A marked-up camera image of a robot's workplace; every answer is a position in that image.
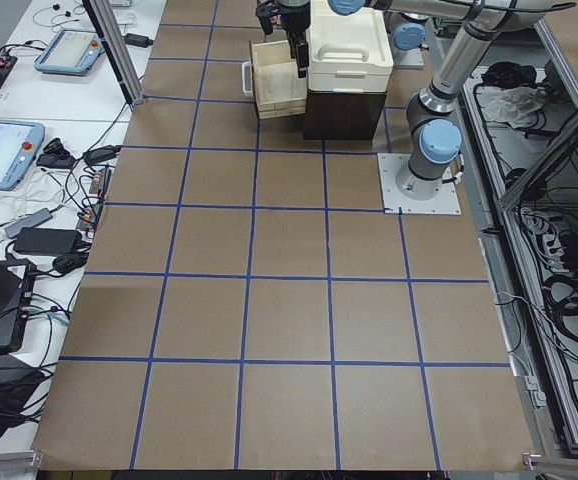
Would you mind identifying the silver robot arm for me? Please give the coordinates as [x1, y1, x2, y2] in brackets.
[255, 1, 576, 141]

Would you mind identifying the white crumpled cloth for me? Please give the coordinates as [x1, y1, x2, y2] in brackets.
[483, 87, 547, 129]

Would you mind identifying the lower blue teach pendant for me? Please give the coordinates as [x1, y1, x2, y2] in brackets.
[0, 119, 45, 191]

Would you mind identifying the white plastic storage box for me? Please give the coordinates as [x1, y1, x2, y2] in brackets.
[307, 1, 393, 93]

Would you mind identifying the blue teach pendant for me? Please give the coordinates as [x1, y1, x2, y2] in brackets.
[0, 119, 45, 191]
[34, 28, 103, 76]

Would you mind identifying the black power adapter brick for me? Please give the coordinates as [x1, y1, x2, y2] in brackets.
[13, 227, 82, 256]

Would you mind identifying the dark brown drawer cabinet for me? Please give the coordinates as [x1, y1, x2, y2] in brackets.
[303, 90, 387, 140]

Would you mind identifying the aluminium frame post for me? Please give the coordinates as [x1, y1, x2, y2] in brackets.
[82, 0, 144, 107]

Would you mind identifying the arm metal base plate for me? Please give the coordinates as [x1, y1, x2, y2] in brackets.
[377, 153, 461, 216]

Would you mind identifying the wooden drawer with white handle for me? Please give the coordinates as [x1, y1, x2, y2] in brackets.
[241, 40, 307, 120]

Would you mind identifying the upper blue teach pendant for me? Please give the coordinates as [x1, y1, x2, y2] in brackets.
[34, 28, 103, 76]

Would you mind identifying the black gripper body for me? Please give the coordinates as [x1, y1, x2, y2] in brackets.
[255, 0, 310, 44]

